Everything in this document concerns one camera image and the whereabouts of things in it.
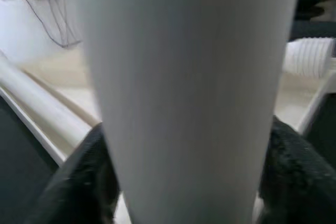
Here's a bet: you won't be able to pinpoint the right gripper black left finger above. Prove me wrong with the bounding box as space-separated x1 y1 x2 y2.
26 123 124 224

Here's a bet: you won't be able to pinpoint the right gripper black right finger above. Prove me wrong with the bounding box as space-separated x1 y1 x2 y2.
258 115 336 224

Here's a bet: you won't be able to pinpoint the white plastic table top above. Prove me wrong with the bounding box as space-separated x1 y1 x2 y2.
0 48 336 224

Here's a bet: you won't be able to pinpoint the thin black wall wires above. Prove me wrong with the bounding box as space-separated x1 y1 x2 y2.
22 0 83 49

